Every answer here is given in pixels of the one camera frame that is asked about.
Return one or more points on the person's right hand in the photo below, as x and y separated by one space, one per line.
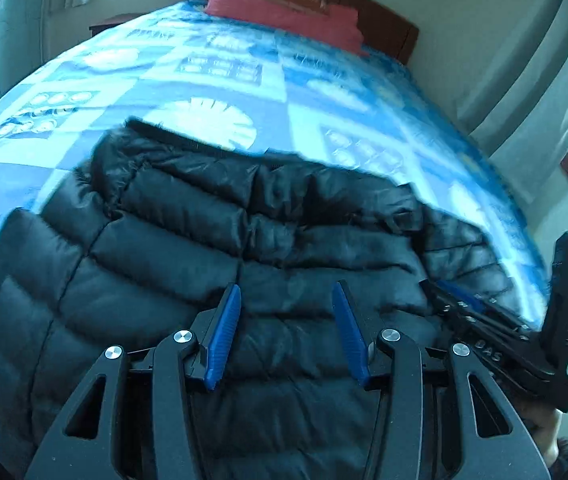
541 430

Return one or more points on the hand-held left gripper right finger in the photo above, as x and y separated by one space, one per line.
351 340

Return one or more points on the blue patterned bed sheet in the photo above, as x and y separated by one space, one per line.
114 85

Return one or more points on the dark wooden nightstand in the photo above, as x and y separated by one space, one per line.
111 24

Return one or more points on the wide pale curtain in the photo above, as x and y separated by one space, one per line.
539 90

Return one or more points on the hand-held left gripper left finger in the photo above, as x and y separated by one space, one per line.
224 340

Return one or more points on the black quilted puffer jacket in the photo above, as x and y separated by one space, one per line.
164 240

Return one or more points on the brown wooden headboard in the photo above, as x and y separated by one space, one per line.
384 22

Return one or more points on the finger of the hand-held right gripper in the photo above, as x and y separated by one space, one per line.
464 297

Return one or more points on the red pillow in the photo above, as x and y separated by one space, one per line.
284 17

